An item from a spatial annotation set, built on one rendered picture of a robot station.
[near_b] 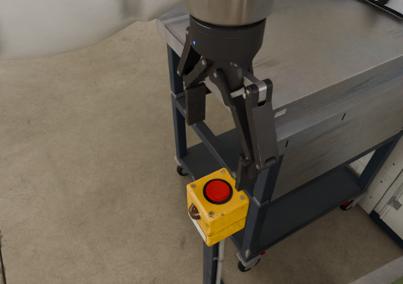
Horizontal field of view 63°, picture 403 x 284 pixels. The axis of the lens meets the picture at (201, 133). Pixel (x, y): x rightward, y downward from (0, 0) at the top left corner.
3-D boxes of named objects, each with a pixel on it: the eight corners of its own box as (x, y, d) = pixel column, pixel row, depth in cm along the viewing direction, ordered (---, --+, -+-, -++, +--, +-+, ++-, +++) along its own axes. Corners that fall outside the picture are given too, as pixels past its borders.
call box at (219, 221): (207, 248, 59) (208, 220, 51) (186, 213, 64) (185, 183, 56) (245, 227, 62) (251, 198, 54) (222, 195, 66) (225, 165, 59)
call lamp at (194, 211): (194, 227, 56) (194, 217, 53) (185, 212, 58) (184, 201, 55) (201, 223, 56) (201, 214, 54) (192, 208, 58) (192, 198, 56)
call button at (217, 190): (213, 209, 54) (213, 204, 53) (201, 190, 56) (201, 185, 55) (234, 198, 55) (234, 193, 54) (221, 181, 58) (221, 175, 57)
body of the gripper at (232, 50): (286, 17, 31) (271, 94, 37) (236, -17, 36) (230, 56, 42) (217, 39, 28) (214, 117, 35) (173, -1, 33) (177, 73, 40)
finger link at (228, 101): (240, 60, 37) (246, 58, 36) (269, 152, 39) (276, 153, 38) (210, 70, 36) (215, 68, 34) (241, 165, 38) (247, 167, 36)
